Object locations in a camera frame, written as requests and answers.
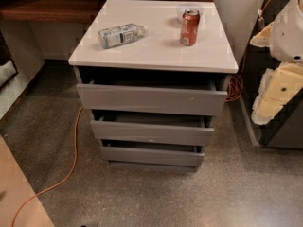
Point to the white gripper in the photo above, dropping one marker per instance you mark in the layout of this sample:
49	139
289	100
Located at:
288	38

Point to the red coke can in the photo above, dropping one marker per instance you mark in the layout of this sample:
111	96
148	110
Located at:
189	27

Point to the grey drawer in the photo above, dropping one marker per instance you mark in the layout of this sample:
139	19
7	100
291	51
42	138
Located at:
151	99
152	154
157	128

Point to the grey top drawer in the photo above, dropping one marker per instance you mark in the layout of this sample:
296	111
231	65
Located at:
151	99

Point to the grey bottom drawer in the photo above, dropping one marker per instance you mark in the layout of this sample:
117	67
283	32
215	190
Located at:
152	154

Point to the dark cabinet on right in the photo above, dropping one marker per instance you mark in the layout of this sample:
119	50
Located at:
285	130

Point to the grey cabinet with white top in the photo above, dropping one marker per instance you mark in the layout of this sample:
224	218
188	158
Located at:
158	59

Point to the brown wooden shelf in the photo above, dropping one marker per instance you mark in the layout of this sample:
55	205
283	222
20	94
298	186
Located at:
63	11

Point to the dark framed object at left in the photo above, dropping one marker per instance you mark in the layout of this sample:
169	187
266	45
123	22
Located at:
8	69

